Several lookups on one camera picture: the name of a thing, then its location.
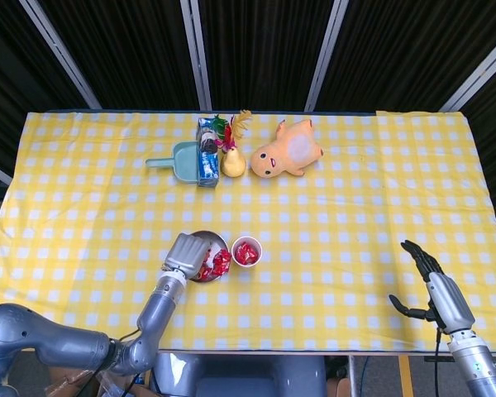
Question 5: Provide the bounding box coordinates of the blue cookie box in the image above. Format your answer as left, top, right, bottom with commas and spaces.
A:
196, 117, 222, 189

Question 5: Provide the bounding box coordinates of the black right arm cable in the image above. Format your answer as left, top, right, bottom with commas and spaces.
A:
436, 322, 446, 397

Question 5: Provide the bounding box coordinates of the white paper cup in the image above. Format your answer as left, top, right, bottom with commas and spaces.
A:
231, 235, 264, 269

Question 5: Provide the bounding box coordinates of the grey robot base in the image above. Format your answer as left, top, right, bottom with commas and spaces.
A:
150, 353, 327, 397

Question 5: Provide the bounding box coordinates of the yellow feather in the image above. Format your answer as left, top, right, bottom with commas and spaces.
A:
230, 109, 254, 140

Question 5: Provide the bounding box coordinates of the teal plastic scoop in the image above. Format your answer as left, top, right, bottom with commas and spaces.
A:
145, 141, 202, 183

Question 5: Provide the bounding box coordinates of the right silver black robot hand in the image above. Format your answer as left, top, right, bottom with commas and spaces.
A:
388, 239, 476, 334

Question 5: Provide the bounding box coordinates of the yellow white checkered tablecloth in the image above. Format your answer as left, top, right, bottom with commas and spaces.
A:
0, 109, 496, 352

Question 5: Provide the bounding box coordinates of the yellow pear shaped vase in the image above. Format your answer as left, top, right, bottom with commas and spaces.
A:
220, 147, 248, 179

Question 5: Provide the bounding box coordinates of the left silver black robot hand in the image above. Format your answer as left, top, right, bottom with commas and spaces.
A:
161, 232, 210, 282

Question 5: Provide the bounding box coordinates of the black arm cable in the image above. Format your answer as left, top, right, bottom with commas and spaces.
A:
436, 322, 446, 397
88, 326, 144, 397

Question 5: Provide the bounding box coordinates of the red feather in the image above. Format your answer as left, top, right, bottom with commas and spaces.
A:
214, 123, 239, 150

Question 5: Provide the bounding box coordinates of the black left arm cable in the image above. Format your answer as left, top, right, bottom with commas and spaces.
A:
88, 326, 144, 397

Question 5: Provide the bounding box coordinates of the orange plush animal toy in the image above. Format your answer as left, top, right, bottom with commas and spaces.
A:
249, 118, 326, 179

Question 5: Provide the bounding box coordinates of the round metal plate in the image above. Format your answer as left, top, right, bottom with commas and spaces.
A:
188, 230, 231, 284

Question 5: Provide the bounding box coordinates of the brown cardboard box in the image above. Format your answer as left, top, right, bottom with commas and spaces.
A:
47, 363, 150, 397

